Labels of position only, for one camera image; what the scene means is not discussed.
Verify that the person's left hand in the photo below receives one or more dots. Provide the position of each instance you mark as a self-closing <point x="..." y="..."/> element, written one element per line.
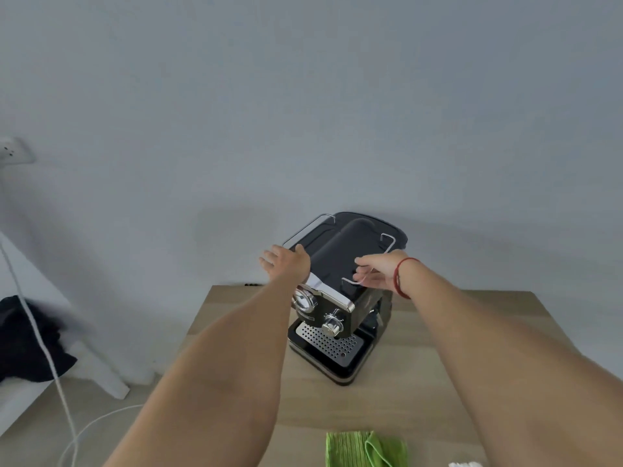
<point x="287" y="265"/>

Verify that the person's right hand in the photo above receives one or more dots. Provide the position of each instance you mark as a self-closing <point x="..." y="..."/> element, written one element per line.
<point x="384" y="274"/>

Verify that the person's right fingers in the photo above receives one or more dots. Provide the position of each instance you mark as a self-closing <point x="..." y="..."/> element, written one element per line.
<point x="365" y="272"/>

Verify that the person's left thumb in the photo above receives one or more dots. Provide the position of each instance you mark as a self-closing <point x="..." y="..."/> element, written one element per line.
<point x="301" y="248"/>

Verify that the black espresso machine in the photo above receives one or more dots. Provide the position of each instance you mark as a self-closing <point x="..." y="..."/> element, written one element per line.
<point x="340" y="247"/>

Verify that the person's right forearm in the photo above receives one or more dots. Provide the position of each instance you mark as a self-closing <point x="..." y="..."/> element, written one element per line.
<point x="496" y="359"/>

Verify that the person's left forearm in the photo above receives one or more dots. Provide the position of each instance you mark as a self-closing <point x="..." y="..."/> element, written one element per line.
<point x="219" y="369"/>

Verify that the green microfiber cloth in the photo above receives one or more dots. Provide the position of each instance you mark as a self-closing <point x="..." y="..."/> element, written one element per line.
<point x="362" y="449"/>

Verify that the white cloth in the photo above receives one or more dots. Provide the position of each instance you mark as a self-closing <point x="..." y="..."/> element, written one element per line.
<point x="465" y="464"/>

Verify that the white bench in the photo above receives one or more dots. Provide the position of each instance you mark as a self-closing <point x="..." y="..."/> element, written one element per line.
<point x="92" y="364"/>

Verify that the black garment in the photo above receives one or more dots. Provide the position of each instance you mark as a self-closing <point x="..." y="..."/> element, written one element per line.
<point x="24" y="340"/>

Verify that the white wall socket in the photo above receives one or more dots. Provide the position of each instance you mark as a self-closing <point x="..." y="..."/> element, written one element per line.
<point x="14" y="151"/>

